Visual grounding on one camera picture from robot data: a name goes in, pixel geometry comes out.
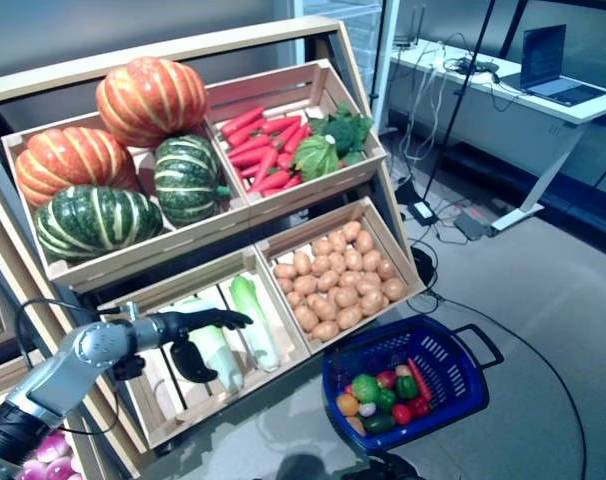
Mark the black device on desk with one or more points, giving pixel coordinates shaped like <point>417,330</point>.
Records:
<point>478,65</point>

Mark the black round stand base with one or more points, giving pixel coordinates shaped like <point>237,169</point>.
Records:
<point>425,262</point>

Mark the light green round cabbage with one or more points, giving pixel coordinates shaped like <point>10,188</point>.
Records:
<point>315,157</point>

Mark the open dark laptop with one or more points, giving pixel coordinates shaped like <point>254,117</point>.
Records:
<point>543,55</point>

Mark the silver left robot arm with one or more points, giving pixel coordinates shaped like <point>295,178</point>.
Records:
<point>83,350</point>

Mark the orange fruit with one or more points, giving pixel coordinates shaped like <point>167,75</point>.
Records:
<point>347,404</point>

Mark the dark green striped pumpkin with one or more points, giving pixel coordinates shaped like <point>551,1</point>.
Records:
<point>98,222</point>
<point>185,180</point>

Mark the wooden crate with potatoes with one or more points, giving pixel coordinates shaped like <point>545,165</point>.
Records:
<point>401,256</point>

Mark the red tomato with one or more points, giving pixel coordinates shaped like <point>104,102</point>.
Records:
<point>402,414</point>

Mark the red apple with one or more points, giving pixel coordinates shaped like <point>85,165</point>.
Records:
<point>386,380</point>

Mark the white office desk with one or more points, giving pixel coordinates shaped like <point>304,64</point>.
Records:
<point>573,112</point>

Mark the pale peach fruit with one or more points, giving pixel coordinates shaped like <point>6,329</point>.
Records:
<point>404,370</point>

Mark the orange brown vegetable piece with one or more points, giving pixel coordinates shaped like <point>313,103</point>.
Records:
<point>355,425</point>

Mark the long red chili pepper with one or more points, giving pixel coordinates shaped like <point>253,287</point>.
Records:
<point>419,379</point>

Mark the grey power strip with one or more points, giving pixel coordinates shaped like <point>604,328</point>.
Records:
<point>474,224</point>

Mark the blue plastic shopping basket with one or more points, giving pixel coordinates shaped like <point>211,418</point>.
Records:
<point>463,390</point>

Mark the black tripod pole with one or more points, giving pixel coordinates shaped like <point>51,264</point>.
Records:
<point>458,95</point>

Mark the red bell pepper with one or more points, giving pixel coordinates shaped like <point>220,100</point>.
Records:
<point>419,407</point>

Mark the black power adapter brick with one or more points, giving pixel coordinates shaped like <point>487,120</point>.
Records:
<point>422,211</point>

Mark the red orange carrot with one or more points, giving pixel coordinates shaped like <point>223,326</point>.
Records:
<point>250,171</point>
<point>250,156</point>
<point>264,167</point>
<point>250,145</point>
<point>269,181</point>
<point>292,181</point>
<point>281,124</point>
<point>297,140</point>
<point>285,135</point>
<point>285,161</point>
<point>242,121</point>
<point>246,132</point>

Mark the brown potato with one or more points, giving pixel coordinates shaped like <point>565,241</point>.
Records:
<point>372,302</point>
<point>336,262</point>
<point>285,285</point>
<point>349,317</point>
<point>324,309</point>
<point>364,241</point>
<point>321,246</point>
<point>325,330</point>
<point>306,318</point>
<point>294,299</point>
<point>371,260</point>
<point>285,271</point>
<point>353,259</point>
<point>368,286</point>
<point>346,297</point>
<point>337,241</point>
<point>327,280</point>
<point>394,289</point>
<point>350,278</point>
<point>385,269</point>
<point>302,262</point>
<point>304,285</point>
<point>320,265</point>
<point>352,230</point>

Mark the pink purple onion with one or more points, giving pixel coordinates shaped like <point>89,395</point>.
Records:
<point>60,469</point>
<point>30,472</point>
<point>53,446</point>

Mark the wooden crate with pumpkins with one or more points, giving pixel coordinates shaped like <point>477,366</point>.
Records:
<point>148,250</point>

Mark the dark green bell pepper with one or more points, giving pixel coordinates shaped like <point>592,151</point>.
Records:
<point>406,386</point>

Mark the wooden crate with carrots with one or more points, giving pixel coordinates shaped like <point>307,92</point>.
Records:
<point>315,192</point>

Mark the dark left robot hand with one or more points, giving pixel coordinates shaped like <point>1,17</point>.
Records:
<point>198,320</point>

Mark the light green bell pepper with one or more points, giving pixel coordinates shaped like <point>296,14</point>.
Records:
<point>365,388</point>

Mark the large orange striped pumpkin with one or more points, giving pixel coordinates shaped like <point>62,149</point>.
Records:
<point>150,100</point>
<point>70,160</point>

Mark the wooden vegetable display shelf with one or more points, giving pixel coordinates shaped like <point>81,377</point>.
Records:
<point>183,47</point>

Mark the white purple garlic bulb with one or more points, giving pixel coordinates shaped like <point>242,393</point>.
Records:
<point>367,410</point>

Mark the wooden crate with cabbages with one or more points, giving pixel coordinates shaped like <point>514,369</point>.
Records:
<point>203,421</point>

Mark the small green pepper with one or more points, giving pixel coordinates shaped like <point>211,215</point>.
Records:
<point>386,399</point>

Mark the dark green cucumber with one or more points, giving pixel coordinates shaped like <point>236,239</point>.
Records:
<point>378,423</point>

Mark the dark robot body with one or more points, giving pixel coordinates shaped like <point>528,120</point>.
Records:
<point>398,467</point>

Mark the pale green napa cabbage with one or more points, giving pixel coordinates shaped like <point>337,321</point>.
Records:
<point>255,325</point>
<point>223,361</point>

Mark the dark green leafy broccoli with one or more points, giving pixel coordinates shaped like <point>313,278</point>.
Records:
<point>345,131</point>

